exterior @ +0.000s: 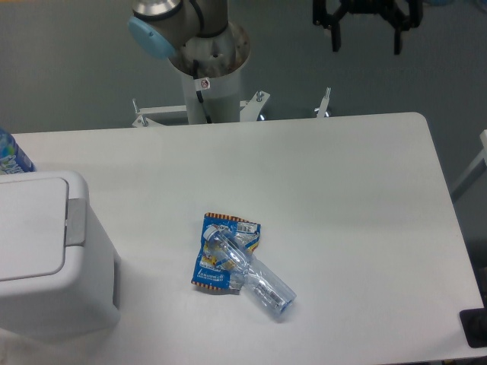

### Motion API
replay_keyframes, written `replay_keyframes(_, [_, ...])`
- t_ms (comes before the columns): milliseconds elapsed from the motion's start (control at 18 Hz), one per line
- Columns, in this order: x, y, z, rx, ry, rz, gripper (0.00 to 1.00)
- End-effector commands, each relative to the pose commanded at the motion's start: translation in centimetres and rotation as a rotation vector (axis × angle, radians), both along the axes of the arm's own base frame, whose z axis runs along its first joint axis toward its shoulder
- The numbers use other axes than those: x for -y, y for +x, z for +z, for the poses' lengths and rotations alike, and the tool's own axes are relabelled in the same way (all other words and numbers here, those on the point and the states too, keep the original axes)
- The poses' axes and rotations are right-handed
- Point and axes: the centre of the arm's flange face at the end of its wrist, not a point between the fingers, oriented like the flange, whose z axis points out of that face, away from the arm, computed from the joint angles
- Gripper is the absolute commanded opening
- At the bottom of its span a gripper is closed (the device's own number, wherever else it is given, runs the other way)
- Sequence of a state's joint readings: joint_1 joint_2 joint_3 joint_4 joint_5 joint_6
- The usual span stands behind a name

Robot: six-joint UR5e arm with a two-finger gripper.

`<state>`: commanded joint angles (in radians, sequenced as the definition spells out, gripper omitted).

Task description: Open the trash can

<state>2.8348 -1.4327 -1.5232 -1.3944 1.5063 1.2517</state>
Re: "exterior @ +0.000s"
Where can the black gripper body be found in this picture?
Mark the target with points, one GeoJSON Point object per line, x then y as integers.
{"type": "Point", "coordinates": [387, 10]}

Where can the white trash can lid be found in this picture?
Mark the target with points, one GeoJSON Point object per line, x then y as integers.
{"type": "Point", "coordinates": [33, 216]}

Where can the white plastic trash can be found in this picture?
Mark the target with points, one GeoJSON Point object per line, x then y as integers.
{"type": "Point", "coordinates": [83, 296]}

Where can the crushed clear plastic bottle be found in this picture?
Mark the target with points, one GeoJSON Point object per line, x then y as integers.
{"type": "Point", "coordinates": [233, 254]}

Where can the blue snack wrapper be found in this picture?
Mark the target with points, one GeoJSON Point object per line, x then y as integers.
{"type": "Point", "coordinates": [209, 272]}

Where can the black clamp at table edge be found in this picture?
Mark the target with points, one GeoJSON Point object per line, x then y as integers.
{"type": "Point", "coordinates": [474, 326]}

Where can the grey lid push button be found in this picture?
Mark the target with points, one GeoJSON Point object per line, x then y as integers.
{"type": "Point", "coordinates": [76, 222]}

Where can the blue labelled drink bottle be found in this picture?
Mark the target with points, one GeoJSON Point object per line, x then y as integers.
{"type": "Point", "coordinates": [13, 158]}

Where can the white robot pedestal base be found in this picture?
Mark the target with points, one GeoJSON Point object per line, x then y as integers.
{"type": "Point", "coordinates": [210, 73]}

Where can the white frame at right edge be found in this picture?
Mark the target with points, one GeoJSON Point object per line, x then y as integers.
{"type": "Point", "coordinates": [472, 172]}

